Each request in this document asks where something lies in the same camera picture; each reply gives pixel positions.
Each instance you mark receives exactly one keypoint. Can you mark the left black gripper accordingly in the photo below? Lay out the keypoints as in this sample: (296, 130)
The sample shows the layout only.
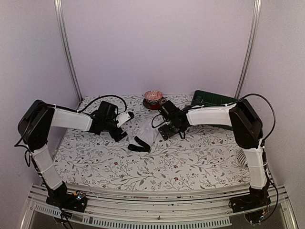
(115, 135)

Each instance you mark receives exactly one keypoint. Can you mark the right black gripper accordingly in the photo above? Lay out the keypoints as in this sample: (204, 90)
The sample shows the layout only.
(166, 134)

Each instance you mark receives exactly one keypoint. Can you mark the white black-trimmed underwear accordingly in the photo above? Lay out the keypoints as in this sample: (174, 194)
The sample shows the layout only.
(144, 138)

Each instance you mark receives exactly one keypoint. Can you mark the green divided organizer tray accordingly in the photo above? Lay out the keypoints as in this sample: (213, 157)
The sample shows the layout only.
(210, 99)

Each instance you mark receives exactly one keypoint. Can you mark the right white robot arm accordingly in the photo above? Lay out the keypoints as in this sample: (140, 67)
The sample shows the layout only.
(239, 115)

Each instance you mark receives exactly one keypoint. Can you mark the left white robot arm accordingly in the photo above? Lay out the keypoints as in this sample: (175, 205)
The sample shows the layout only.
(35, 125)

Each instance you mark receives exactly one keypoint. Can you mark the dark red saucer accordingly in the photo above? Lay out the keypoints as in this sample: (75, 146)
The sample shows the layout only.
(154, 105)

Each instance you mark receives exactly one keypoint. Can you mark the red patterned bowl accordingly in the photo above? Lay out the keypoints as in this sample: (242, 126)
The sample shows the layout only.
(153, 96)

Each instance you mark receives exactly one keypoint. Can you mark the floral tablecloth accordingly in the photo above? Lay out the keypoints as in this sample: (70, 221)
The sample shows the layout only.
(206, 158)

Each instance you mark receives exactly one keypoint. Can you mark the striped glass mug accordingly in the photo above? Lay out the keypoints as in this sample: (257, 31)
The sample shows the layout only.
(242, 159)

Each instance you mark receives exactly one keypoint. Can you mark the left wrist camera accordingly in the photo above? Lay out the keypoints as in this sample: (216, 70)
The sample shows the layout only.
(123, 118)

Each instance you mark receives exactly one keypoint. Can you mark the front aluminium rail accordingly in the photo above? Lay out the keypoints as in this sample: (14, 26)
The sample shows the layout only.
(191, 209)

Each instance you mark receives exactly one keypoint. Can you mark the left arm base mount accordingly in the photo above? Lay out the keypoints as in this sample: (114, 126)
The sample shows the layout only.
(60, 198)

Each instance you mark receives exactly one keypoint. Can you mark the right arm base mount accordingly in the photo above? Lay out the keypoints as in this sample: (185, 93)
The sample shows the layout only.
(255, 199)

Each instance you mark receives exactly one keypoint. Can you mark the right aluminium frame post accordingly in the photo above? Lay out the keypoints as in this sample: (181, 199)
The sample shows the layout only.
(249, 48)

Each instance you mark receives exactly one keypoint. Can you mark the aluminium frame post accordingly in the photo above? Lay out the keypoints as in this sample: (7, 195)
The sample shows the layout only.
(66, 48)
(249, 48)

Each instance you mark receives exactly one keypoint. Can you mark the left aluminium frame post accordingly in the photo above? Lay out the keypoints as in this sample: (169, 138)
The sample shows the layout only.
(66, 48)

